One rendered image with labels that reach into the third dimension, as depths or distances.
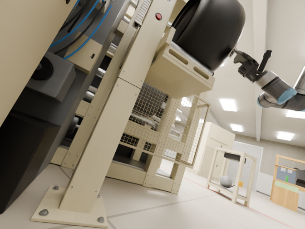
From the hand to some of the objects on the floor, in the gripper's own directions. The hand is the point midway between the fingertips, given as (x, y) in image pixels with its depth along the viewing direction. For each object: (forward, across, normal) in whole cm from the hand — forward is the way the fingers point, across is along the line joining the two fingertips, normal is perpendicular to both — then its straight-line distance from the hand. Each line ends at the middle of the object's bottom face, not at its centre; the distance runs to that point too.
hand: (237, 51), depth 82 cm
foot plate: (-18, -56, -101) cm, 117 cm away
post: (-19, -56, -101) cm, 117 cm away
